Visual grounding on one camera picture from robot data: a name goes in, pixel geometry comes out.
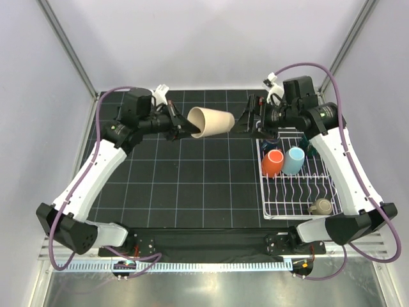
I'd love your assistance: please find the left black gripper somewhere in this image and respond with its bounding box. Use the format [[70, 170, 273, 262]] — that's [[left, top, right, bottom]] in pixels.
[[139, 100, 201, 142]]

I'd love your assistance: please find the left aluminium frame post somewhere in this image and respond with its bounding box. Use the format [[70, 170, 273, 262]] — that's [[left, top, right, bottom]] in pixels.
[[36, 0, 99, 102]]

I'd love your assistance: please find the black grid mat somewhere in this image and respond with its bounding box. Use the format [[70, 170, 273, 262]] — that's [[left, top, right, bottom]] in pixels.
[[57, 89, 348, 236]]

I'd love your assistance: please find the white slotted cable duct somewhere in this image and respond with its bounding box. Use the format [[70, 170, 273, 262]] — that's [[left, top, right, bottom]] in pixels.
[[63, 258, 293, 274]]

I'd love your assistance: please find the dark blue mug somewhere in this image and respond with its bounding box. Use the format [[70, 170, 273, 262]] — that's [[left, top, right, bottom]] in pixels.
[[260, 139, 279, 155]]

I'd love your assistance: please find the right aluminium frame post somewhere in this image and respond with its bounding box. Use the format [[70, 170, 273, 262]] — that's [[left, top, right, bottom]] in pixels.
[[318, 0, 378, 97]]

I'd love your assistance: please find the dark green mug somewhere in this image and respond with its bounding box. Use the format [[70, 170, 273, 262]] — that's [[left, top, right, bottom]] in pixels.
[[298, 136, 318, 158]]

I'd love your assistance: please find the orange mug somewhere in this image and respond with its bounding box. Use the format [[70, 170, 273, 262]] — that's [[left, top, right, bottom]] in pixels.
[[261, 149, 284, 178]]

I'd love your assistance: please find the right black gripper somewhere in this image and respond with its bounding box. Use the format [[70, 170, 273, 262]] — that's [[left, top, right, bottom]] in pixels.
[[230, 94, 298, 140]]

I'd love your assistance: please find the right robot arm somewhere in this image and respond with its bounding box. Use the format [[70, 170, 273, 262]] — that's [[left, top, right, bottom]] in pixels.
[[231, 73, 397, 253]]

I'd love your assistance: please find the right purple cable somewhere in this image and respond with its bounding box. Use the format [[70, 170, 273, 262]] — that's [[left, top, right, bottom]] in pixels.
[[271, 62, 402, 281]]

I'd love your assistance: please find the light blue mug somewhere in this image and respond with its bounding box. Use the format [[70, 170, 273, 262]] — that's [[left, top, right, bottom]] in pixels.
[[282, 146, 305, 175]]

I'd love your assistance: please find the tall beige cup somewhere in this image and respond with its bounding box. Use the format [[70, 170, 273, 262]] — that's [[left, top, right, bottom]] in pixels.
[[187, 107, 235, 138]]

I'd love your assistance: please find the white wire dish rack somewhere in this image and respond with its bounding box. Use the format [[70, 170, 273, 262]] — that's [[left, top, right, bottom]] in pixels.
[[255, 139, 342, 220]]

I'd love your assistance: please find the aluminium frame post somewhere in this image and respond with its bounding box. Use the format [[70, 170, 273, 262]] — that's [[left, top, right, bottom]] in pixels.
[[318, 0, 378, 97], [36, 0, 99, 102]]

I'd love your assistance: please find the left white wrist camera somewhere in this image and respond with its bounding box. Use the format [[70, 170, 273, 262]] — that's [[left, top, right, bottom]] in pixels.
[[153, 84, 170, 105]]

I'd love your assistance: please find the small grey-beige mug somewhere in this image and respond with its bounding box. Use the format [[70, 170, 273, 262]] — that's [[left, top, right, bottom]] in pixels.
[[307, 198, 333, 216]]

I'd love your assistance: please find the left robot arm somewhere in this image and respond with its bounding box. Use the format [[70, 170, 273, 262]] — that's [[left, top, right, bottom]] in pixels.
[[36, 84, 199, 256]]

